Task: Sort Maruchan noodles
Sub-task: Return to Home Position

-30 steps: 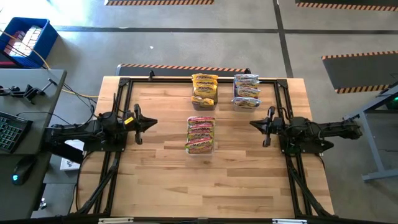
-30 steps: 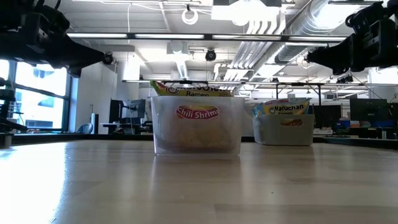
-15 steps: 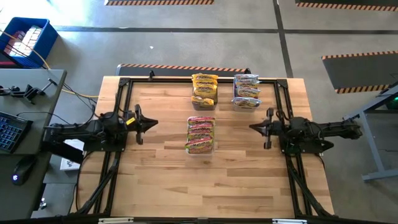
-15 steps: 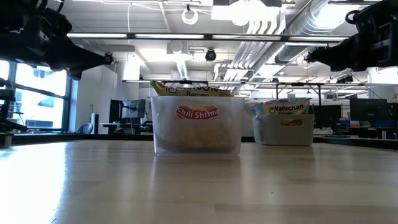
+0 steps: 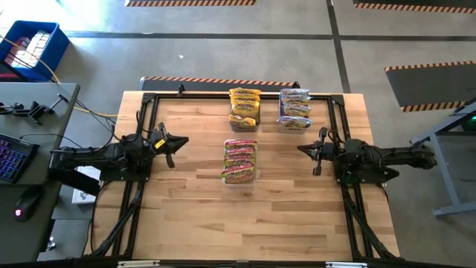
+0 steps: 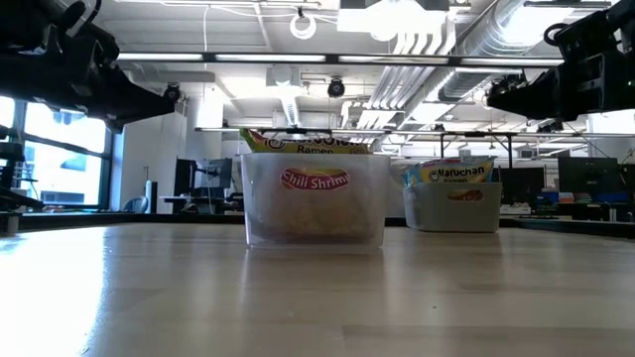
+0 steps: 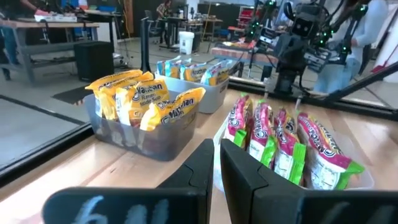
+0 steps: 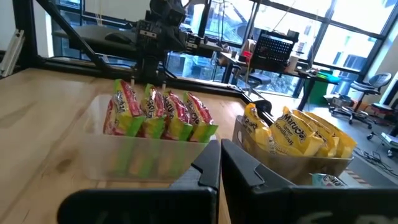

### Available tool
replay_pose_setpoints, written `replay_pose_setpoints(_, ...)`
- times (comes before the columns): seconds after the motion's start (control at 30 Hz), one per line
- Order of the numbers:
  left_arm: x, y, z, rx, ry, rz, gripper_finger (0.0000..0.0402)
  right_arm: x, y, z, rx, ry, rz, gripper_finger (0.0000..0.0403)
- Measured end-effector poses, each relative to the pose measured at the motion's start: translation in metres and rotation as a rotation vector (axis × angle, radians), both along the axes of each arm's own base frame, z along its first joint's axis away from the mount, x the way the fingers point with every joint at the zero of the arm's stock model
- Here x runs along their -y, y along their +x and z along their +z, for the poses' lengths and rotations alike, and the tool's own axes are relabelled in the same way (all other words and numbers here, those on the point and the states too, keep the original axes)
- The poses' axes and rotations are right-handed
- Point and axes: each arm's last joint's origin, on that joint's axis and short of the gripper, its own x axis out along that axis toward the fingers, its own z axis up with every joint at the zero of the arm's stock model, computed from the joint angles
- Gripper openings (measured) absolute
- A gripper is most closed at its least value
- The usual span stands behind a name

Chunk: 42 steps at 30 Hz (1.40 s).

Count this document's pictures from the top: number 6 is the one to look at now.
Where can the grey monitor on arm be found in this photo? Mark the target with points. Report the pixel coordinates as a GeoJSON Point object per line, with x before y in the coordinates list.
{"type": "Point", "coordinates": [215, 172]}

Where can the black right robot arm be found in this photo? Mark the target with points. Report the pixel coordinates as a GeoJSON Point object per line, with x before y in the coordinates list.
{"type": "Point", "coordinates": [626, 20]}

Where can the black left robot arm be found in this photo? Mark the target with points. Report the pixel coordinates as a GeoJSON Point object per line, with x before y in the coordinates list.
{"type": "Point", "coordinates": [25, 74]}

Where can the black track light cluster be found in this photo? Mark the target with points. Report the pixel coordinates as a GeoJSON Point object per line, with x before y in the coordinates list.
{"type": "Point", "coordinates": [506, 82]}

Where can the black ceiling spotlight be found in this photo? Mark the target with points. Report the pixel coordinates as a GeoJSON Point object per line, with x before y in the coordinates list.
{"type": "Point", "coordinates": [336, 88]}
{"type": "Point", "coordinates": [172, 92]}

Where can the fluorescent ceiling light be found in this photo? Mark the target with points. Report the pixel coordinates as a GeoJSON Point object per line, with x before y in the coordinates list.
{"type": "Point", "coordinates": [511, 62]}
{"type": "Point", "coordinates": [270, 58]}
{"type": "Point", "coordinates": [159, 57]}
{"type": "Point", "coordinates": [392, 59]}

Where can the black computer monitor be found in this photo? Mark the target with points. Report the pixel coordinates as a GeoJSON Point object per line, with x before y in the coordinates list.
{"type": "Point", "coordinates": [588, 173]}
{"type": "Point", "coordinates": [184, 173]}

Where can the grey office chair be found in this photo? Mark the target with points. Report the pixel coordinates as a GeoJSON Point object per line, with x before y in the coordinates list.
{"type": "Point", "coordinates": [136, 204]}

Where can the white plastic bin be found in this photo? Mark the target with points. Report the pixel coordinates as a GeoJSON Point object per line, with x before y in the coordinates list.
{"type": "Point", "coordinates": [446, 210]}

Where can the clear plastic bin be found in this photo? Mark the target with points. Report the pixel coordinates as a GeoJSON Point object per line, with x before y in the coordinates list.
{"type": "Point", "coordinates": [317, 218]}

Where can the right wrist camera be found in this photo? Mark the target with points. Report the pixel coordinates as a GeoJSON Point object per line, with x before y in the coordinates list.
{"type": "Point", "coordinates": [590, 35]}

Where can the black metal rig frame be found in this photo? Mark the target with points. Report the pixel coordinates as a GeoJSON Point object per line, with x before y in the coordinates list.
{"type": "Point", "coordinates": [476, 134]}

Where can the silver ventilation duct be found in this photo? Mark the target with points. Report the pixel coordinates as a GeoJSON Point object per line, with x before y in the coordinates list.
{"type": "Point", "coordinates": [486, 39]}

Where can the black aluminium table frame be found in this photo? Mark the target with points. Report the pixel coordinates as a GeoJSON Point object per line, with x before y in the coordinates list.
{"type": "Point", "coordinates": [124, 218]}

